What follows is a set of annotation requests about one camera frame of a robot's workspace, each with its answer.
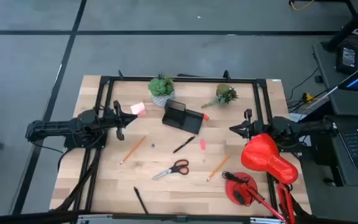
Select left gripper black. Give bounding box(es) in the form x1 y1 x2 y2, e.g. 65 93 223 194
103 100 139 141

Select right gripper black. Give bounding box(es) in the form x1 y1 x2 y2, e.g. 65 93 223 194
229 108 273 139

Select pink sticky note pad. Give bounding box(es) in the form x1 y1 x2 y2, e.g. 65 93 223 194
130 101 148 118

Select orange pencil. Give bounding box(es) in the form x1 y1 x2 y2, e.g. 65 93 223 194
119 136 147 165
206 154 231 182

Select black pen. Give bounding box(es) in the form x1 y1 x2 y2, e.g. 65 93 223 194
172 136 196 154

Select red and black scissors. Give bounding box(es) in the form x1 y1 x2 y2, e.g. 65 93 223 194
152 159 190 180

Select long black marker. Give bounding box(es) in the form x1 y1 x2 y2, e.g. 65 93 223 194
133 186 149 215

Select black mesh desk organizer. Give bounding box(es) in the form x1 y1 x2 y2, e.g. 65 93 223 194
162 99 204 135

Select small trailing succulent plant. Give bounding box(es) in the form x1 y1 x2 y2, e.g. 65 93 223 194
201 83 239 109

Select red desk lamp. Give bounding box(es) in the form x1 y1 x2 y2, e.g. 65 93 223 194
224 133 300 224

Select succulent in white patterned pot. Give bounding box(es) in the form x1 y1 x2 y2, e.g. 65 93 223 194
147 73 176 108

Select black side desk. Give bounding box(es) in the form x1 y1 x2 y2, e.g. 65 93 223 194
311 42 358 187

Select black stand legs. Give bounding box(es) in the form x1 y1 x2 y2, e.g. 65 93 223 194
321 0 358 52

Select black metal table frame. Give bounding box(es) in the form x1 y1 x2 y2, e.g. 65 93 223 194
50 70 279 218

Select black cable bundle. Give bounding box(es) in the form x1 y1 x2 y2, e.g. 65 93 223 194
54 147 102 212

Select black floor cables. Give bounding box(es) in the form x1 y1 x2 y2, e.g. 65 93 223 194
286 67 329 113

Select silver aluminium rail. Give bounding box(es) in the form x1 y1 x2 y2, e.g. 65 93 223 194
76 213 287 224

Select yellow cable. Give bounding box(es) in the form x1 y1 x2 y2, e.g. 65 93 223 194
289 0 315 12

